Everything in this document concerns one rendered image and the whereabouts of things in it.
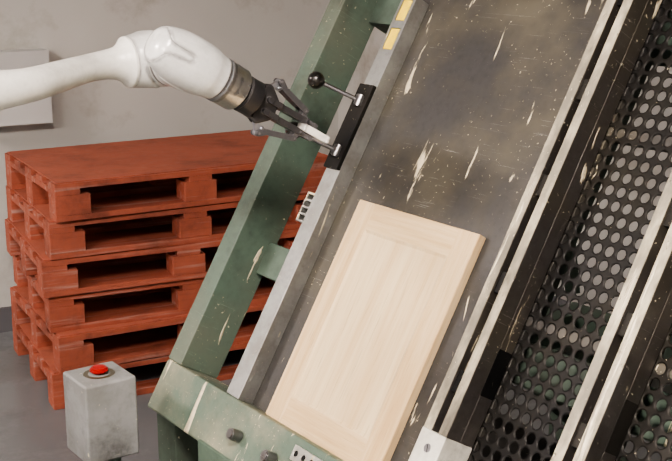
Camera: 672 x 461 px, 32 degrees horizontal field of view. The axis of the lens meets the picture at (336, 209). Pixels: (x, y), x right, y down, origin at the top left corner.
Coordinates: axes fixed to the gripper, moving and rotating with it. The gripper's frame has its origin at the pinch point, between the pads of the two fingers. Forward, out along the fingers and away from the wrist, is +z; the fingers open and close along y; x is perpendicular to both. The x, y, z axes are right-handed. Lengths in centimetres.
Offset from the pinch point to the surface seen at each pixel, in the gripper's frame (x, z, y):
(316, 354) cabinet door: -12.9, 14.1, -41.4
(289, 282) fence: 2.2, 11.7, -30.1
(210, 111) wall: 317, 157, 37
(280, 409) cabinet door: -10, 14, -55
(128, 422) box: 20, 1, -72
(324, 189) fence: 4.4, 11.7, -8.7
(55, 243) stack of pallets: 227, 67, -50
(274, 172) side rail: 26.0, 12.6, -8.1
